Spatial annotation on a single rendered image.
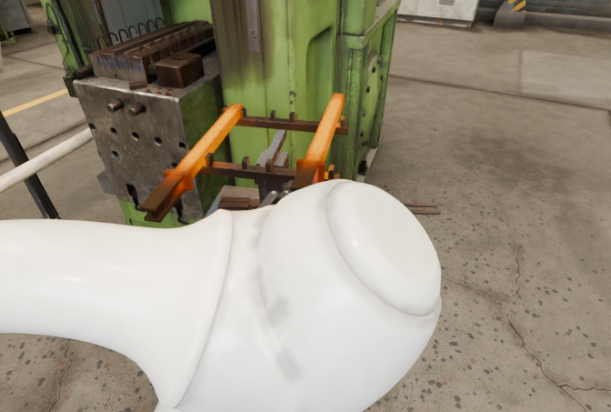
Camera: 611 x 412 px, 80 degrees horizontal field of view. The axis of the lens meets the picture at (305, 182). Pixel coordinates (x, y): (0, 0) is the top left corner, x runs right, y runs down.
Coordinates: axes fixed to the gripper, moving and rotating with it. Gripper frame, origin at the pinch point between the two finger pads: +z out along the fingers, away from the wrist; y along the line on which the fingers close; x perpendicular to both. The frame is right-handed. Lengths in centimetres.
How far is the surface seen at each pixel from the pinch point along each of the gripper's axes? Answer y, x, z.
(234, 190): -28, -30, 34
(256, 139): -28, -26, 57
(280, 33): -18, 9, 56
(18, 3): -472, -56, 402
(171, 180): -23.6, -3.2, 0.7
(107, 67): -70, -2, 49
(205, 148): -22.5, -3.4, 12.4
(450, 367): 48, -97, 33
